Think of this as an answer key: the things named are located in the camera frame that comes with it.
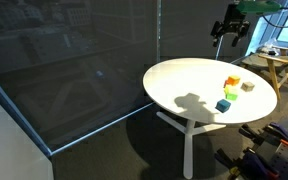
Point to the light glass wall post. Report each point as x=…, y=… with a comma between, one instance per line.
x=220, y=46
x=158, y=30

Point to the grey block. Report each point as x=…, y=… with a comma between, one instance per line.
x=247, y=86

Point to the white table leg base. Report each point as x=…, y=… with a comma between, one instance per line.
x=188, y=146

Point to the green block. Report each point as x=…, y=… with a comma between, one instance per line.
x=257, y=6
x=231, y=97

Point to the wooden chair with grey seat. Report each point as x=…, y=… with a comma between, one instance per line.
x=277, y=66

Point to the clear plastic bag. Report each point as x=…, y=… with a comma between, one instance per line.
x=271, y=45

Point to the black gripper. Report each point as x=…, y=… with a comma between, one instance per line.
x=230, y=20

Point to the orange block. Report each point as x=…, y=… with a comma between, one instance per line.
x=233, y=80

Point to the blue glass wall frame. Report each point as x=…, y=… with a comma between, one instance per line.
x=20, y=116

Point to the purple and orange bar clamp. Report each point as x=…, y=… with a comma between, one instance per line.
x=280, y=134
x=257, y=164

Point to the blue block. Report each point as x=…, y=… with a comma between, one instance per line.
x=223, y=105

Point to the yellow-green block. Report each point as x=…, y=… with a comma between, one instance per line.
x=230, y=88

